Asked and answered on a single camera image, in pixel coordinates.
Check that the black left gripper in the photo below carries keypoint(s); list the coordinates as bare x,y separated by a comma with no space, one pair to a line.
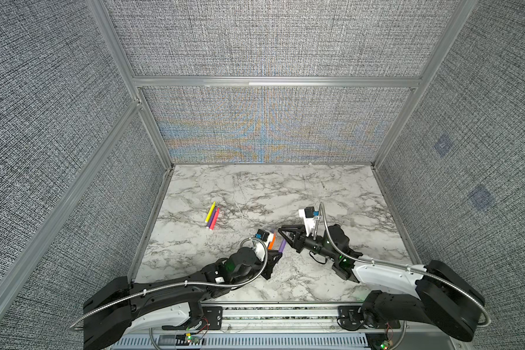
270,262

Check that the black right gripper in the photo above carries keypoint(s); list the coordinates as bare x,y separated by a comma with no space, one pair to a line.
300,239

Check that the orange pen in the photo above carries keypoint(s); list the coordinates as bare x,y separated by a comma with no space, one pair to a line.
271,242

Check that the purple pen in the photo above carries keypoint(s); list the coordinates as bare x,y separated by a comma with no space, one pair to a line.
212,215
282,246

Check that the pink red pen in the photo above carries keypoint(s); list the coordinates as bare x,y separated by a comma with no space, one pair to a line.
215,219

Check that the yellow highlighter pen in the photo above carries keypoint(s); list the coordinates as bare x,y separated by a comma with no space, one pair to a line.
209,215

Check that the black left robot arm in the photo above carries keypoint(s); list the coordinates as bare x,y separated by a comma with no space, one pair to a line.
120,304

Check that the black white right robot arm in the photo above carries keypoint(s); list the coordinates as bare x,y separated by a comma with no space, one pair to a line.
431,294

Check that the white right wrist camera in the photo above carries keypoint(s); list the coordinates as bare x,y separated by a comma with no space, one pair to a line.
310,217

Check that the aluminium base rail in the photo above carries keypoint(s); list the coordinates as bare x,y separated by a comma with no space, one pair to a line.
286,326

